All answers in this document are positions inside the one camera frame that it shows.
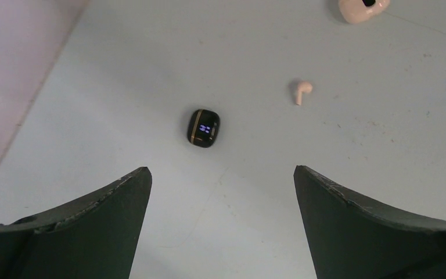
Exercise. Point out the black earbud charging case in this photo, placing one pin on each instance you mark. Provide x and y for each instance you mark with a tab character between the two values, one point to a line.
203	128

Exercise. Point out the white earbud charging case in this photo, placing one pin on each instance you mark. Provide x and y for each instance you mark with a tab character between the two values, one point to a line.
358	11

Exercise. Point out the white earbud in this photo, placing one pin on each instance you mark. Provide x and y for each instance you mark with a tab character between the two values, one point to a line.
302	87

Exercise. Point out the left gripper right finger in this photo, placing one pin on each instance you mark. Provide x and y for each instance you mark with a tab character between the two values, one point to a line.
351	235

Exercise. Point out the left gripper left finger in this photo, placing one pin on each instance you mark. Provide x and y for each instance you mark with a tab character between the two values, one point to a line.
93	236

